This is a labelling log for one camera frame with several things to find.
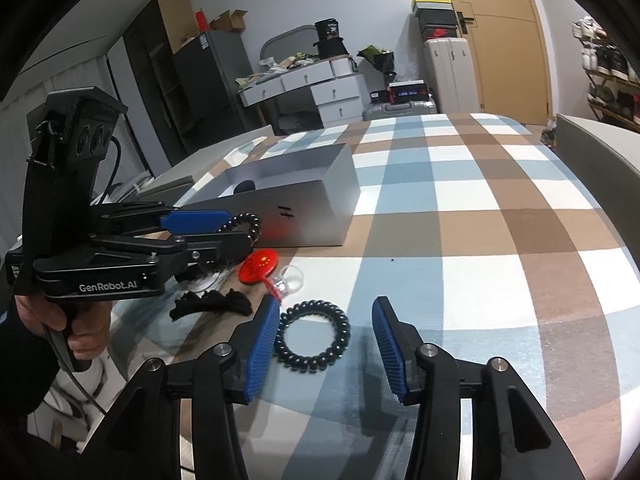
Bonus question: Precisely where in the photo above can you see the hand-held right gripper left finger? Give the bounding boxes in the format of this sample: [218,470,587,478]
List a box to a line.
[80,295,281,480]

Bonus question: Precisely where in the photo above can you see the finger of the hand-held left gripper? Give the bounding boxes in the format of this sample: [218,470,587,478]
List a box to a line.
[100,201,236,235]
[90,230,253,281]

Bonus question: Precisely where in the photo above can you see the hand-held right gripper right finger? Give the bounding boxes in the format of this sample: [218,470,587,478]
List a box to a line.
[371,296,581,480]

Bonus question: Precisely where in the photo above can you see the black spiral hair tie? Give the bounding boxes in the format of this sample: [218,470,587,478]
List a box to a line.
[217,212,262,252]
[272,300,352,372]

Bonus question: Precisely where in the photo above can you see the white round lid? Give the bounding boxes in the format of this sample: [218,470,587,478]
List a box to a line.
[238,248,280,285]

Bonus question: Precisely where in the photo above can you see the grey cardboard box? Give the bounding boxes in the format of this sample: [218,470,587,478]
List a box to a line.
[175,142,362,248]

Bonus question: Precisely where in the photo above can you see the person's left forearm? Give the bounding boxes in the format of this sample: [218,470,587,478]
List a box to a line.
[0,310,63,461]

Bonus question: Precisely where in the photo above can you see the person's left hand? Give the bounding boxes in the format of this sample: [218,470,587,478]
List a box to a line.
[14,292,113,360]

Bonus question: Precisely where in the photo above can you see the grey nightstand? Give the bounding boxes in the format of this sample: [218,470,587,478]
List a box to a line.
[555,114,640,241]
[135,125,275,202]

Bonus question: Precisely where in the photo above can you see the dark grey fridge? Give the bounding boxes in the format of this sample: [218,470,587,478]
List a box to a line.
[172,30,257,161]

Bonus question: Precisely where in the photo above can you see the plaid blanket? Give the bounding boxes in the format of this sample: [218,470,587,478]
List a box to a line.
[107,112,628,480]

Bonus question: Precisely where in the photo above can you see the dark wardrobe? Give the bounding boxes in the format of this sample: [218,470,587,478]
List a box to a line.
[122,0,197,171]

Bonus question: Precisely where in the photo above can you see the white dressing table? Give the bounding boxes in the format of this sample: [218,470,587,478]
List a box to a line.
[237,56,372,129]

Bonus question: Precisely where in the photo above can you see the grey framed mirror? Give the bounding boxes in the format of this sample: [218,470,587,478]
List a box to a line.
[260,25,322,68]

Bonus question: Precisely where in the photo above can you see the open cardboard box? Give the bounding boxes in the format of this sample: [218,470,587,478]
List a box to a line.
[209,8,249,34]

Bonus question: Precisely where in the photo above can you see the silver suitcase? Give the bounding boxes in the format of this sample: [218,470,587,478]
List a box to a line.
[362,100,437,122]

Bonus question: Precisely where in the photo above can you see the black bucket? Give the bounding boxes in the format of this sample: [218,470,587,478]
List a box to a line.
[313,20,349,60]

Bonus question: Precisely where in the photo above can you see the black and red box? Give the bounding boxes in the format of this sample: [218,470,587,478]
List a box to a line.
[387,81,431,104]

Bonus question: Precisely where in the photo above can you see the dark wrapped bouquet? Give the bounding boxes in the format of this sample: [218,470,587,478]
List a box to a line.
[357,45,396,86]

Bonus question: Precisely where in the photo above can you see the shoes on floor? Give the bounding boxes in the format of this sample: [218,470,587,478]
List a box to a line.
[540,116,559,150]

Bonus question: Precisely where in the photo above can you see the white upright suitcase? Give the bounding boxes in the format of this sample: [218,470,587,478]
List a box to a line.
[424,37,482,114]

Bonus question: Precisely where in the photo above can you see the black shoe box red logo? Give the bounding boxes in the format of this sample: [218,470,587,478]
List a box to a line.
[420,24,459,44]

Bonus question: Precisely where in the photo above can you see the wooden door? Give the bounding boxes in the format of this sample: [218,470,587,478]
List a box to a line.
[430,0,555,126]

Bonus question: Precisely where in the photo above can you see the wooden shoe rack with shoes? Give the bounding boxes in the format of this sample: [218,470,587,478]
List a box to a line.
[571,16,640,121]

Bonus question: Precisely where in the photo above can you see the black cable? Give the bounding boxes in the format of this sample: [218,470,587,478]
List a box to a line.
[102,137,124,202]

